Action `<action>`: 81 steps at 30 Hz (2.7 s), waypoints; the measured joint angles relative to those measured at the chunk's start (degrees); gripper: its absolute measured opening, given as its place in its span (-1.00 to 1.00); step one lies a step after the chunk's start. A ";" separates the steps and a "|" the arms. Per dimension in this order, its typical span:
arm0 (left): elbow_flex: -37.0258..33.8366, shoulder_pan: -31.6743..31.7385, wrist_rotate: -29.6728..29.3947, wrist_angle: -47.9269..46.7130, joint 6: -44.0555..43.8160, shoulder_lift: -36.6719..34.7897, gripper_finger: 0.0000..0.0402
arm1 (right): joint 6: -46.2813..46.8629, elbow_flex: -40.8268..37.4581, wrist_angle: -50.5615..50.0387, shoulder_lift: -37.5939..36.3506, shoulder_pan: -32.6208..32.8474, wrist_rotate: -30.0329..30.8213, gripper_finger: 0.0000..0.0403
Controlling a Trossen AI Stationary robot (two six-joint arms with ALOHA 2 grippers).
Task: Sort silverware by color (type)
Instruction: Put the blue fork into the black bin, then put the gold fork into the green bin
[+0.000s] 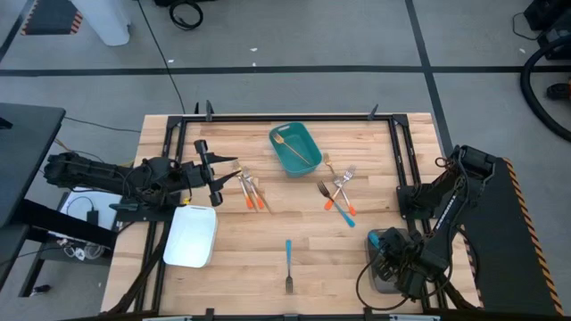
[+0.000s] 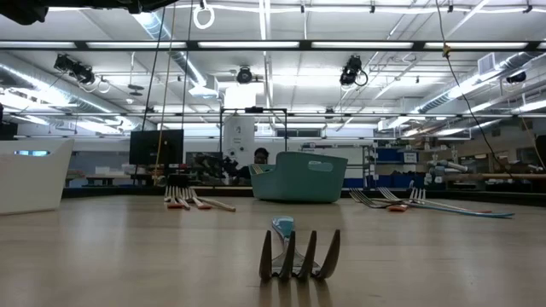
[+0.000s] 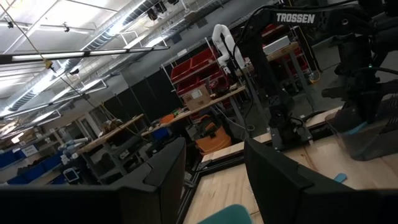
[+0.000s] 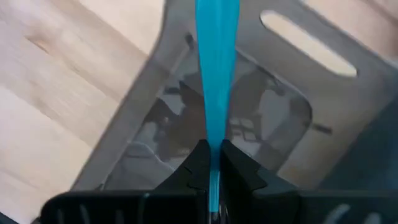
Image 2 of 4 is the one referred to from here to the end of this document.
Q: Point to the teal plastic bin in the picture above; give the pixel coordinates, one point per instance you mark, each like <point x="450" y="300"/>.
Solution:
<point x="294" y="183"/>

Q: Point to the white plastic bin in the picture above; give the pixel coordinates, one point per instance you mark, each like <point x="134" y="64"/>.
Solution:
<point x="34" y="183"/>

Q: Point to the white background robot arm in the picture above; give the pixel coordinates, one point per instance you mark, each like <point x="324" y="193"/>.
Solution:
<point x="448" y="165"/>

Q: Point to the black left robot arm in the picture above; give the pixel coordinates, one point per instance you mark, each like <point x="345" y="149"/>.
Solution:
<point x="25" y="13"/>

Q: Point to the person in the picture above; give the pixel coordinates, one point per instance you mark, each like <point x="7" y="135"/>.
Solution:
<point x="260" y="158"/>

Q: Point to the white banner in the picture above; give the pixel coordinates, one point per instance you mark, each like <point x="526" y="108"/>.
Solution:
<point x="239" y="136"/>

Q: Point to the shelf with blue bins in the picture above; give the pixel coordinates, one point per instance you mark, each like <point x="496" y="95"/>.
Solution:
<point x="388" y="155"/>

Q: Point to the black monitor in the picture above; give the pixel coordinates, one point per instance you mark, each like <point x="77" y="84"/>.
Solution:
<point x="155" y="147"/>

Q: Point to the long wooden bar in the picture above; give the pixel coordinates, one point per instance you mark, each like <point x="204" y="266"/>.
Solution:
<point x="490" y="176"/>

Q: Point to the white ceiling vent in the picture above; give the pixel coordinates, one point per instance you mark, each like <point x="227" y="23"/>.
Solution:
<point x="486" y="64"/>

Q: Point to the black ceiling dome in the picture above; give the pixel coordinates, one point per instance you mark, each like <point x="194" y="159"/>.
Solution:
<point x="516" y="77"/>

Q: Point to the black overhead camera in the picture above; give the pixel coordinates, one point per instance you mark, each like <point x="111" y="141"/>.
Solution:
<point x="74" y="68"/>
<point x="350" y="70"/>
<point x="244" y="76"/>

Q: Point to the silver ceiling duct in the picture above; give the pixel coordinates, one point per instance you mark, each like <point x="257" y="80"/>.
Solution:
<point x="452" y="94"/>
<point x="34" y="85"/>
<point x="153" y="25"/>

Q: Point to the black wall box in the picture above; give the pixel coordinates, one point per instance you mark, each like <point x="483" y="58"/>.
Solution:
<point x="7" y="131"/>

